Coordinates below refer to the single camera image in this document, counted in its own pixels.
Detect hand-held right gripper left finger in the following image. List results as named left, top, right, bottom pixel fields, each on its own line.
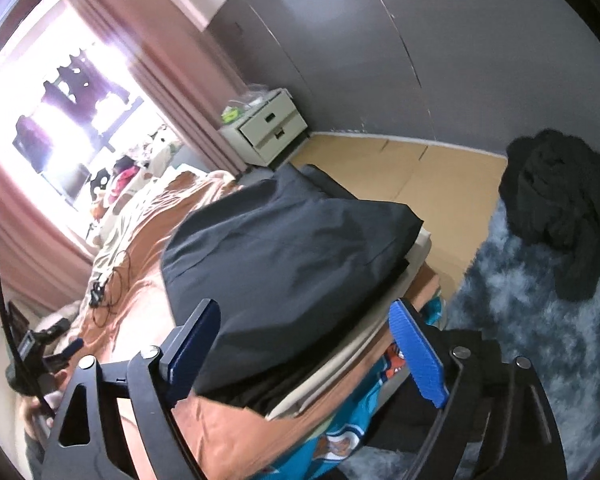
left=42, top=299, right=222, bottom=480

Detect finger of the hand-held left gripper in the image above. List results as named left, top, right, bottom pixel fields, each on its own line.
left=45, top=337, right=86, bottom=368

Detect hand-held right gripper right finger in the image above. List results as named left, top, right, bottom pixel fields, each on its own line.
left=387, top=298, right=566, bottom=480

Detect black jacket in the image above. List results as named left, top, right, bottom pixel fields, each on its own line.
left=160, top=162, right=426, bottom=396

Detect folded black clothes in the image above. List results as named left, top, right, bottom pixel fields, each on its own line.
left=200, top=255, right=413, bottom=413

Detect black clothes pile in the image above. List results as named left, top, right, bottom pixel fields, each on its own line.
left=497, top=129, right=600, bottom=303

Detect person's left hand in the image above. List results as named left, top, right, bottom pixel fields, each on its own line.
left=20, top=390, right=63, bottom=436

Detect folded beige cloth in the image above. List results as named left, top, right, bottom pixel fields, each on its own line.
left=265, top=227, right=433, bottom=421

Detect brown duvet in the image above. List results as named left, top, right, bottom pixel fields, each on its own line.
left=45, top=170, right=441, bottom=480

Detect grey-blue shaggy rug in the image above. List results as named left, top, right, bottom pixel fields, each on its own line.
left=330, top=195, right=600, bottom=480

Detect black round plush toy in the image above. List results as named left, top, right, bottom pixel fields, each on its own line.
left=90, top=167, right=113, bottom=196

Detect pink plush toy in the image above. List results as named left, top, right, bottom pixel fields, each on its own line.
left=111, top=157, right=138, bottom=196

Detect hanging dark garment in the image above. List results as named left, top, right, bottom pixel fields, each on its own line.
left=42, top=50, right=131, bottom=111
left=12, top=115, right=51, bottom=171

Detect white nightstand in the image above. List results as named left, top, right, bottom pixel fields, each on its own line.
left=219, top=89, right=310, bottom=167

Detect clear plastic bag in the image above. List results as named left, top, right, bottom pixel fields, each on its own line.
left=235, top=91, right=276, bottom=111

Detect black cable bundle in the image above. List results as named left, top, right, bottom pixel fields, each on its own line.
left=87, top=250, right=133, bottom=328

